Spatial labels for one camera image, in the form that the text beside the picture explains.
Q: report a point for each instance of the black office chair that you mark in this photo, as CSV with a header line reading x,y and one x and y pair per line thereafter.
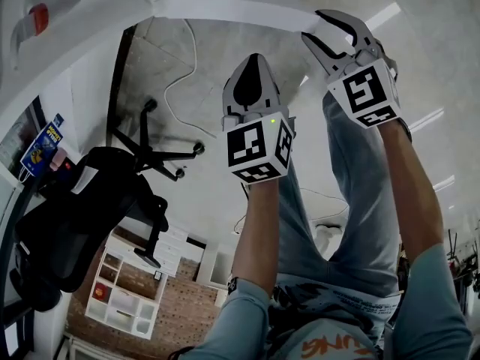
x,y
82,208

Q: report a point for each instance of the black floor strip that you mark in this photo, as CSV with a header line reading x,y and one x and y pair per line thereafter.
x,y
116,84

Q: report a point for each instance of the person's light blue shirt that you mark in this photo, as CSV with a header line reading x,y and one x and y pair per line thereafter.
x,y
243,324

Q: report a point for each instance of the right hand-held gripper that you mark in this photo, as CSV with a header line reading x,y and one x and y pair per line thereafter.
x,y
365,90

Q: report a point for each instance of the red dispenser tap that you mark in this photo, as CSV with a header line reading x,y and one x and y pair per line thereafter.
x,y
38,19

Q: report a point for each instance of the white water dispenser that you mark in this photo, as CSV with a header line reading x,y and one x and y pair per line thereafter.
x,y
93,24

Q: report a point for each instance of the blue snack bag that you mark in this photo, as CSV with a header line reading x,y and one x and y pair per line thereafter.
x,y
42,150

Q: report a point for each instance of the person's blue jeans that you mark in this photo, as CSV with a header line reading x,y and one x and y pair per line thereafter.
x,y
360,201

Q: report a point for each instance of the red box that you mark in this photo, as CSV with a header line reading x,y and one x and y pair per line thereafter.
x,y
101,291

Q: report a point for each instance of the person's white shoe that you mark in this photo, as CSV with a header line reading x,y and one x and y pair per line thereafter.
x,y
330,236

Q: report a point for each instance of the white low cabinet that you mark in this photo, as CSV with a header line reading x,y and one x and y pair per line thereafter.
x,y
215,266

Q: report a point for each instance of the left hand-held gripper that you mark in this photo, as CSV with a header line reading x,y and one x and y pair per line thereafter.
x,y
258,144

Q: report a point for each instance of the person's left forearm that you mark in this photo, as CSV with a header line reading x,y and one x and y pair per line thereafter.
x,y
258,231

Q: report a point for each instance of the person's right forearm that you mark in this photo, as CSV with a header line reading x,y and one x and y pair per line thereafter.
x,y
412,193

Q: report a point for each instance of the white cubby shelf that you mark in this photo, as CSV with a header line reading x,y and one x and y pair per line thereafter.
x,y
125,302

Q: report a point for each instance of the white cabinet door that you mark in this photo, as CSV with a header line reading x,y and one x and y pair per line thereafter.
x,y
232,11

